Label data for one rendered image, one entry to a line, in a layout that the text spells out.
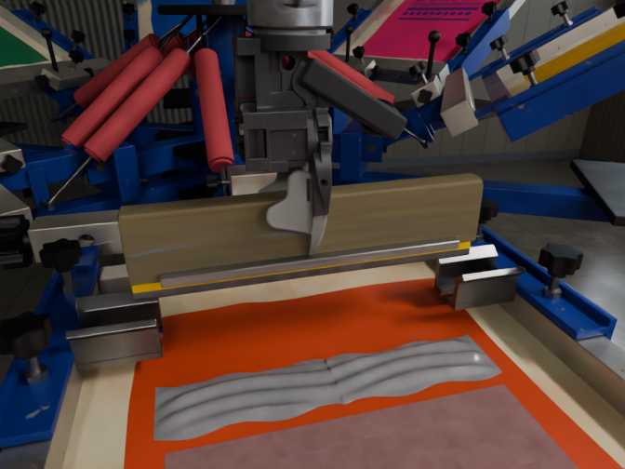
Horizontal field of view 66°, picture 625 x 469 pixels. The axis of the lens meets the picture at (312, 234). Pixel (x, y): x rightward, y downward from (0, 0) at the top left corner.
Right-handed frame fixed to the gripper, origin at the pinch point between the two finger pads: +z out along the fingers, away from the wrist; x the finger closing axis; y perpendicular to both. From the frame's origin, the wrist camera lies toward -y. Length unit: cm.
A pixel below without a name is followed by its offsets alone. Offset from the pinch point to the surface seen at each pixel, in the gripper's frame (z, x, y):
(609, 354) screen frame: 9.8, 15.0, -27.4
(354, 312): 13.4, -3.6, -6.7
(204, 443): 13.5, 12.6, 13.3
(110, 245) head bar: 8.4, -21.1, 24.0
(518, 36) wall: -3, -343, -275
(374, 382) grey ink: 13.0, 9.7, -4.1
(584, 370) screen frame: 12.2, 14.4, -25.6
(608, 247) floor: 108, -163, -231
